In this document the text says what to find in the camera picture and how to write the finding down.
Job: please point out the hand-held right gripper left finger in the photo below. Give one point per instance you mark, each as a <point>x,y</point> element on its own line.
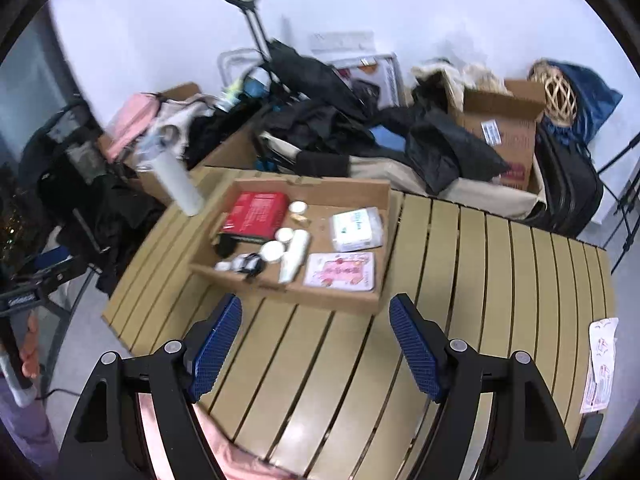
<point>217,350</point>

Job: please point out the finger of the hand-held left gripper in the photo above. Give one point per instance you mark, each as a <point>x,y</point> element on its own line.
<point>55,262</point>

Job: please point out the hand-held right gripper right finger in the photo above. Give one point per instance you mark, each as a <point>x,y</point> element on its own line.
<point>415,350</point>

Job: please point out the tiny white cap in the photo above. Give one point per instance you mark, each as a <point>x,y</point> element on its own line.
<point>222,265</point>

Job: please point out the black clip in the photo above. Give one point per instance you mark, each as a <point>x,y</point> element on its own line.
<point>250,263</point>

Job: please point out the pink printed box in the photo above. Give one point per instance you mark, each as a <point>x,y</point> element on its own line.
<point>340,270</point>

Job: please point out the white round lid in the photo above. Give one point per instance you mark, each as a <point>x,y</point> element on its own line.
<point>272,251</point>

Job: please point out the white tube bottle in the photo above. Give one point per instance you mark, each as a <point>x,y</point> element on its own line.
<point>295,255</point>

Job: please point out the small gold item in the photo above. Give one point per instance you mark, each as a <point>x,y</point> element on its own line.
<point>300,218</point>

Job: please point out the person's left forearm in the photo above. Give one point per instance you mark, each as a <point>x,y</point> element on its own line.
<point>25,435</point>

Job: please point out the person's left hand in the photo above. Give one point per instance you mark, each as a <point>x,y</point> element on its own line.
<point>30,350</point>

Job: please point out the black trolley bag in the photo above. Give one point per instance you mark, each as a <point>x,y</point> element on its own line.
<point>75,160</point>

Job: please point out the pink cloth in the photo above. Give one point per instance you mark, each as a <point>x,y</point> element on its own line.
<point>240,460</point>

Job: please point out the cardboard box of clothes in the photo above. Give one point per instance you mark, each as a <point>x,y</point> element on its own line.
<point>160,182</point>

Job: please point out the red box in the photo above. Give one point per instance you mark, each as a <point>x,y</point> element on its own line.
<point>255,215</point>

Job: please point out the white thermos bottle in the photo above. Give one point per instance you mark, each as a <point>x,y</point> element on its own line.
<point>177,180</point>

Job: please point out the pink bag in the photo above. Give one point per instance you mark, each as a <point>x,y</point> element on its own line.
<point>132,125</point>

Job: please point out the small white lid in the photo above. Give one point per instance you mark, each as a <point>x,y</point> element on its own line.
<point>297,206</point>

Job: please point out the beige tote bag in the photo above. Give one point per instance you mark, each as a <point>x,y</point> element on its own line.
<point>490,199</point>

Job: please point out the printed paper sheet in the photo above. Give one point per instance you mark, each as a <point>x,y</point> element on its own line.
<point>600,365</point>

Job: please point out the glass door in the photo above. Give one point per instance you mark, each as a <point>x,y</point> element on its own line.
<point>30,75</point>

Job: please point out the beige cloth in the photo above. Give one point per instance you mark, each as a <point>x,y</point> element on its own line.
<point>180,115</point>

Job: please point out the black jacket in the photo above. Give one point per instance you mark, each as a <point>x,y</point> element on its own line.
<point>450,155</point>

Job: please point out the open cardboard box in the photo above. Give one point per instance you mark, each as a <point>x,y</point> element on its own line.
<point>505,130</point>

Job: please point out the black clothing pile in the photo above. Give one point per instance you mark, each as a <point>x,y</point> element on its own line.
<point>320,110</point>

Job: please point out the black tripod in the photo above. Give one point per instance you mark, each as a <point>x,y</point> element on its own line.
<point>625,185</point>

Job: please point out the framed picture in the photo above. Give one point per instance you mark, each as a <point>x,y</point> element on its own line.
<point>385,77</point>

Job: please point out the woven rattan ball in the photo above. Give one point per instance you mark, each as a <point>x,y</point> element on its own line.
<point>555,95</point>

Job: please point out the blue bag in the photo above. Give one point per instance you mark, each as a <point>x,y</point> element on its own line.
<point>597,95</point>

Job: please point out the white metal frame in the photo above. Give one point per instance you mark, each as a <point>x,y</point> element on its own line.
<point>232,57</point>

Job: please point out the white wall socket strip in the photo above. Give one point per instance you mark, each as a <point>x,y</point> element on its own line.
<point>342,40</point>

